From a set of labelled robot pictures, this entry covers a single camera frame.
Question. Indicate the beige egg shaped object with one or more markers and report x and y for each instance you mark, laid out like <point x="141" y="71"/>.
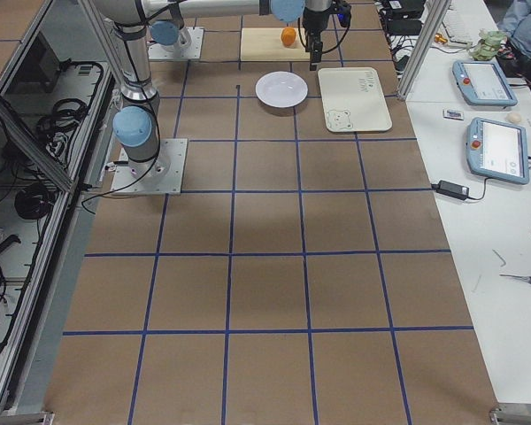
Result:
<point x="514" y="117"/>

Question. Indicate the orange fruit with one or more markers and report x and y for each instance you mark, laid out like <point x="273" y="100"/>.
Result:
<point x="288" y="36"/>

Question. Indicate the cream bear tray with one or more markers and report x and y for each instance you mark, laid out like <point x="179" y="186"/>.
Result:
<point x="353" y="100"/>

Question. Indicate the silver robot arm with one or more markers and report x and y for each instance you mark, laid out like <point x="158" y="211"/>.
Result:
<point x="141" y="26"/>

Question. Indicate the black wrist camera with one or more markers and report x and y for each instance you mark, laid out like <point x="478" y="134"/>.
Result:
<point x="343" y="13"/>

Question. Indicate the aluminium frame post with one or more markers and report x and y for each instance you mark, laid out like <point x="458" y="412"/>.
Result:
<point x="435" y="14"/>

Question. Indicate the white round plate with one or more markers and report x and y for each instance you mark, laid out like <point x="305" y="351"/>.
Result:
<point x="281" y="89"/>

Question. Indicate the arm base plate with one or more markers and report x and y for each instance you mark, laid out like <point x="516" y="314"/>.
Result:
<point x="169" y="43"/>
<point x="159" y="177"/>

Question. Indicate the small white card box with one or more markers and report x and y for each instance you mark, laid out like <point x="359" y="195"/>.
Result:
<point x="450" y="114"/>

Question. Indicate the blue teach pendant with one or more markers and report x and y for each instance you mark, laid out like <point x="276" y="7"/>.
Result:
<point x="497" y="150"/>
<point x="483" y="83"/>

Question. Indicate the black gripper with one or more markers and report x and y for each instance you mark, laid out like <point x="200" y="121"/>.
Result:
<point x="313" y="23"/>

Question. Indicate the black power adapter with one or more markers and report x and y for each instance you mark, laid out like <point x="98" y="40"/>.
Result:
<point x="451" y="189"/>

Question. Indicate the near blue teach pendant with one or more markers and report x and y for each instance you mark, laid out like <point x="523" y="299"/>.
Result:
<point x="497" y="150"/>

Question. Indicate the green white tape rolls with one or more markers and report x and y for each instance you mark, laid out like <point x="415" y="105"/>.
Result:
<point x="489" y="44"/>

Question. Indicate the white keyboard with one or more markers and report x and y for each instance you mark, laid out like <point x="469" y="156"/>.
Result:
<point x="454" y="29"/>

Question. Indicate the wooden cutting board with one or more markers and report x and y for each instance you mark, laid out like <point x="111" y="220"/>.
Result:
<point x="265" y="45"/>

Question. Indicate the far blue teach pendant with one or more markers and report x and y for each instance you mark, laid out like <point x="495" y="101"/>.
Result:
<point x="483" y="83"/>

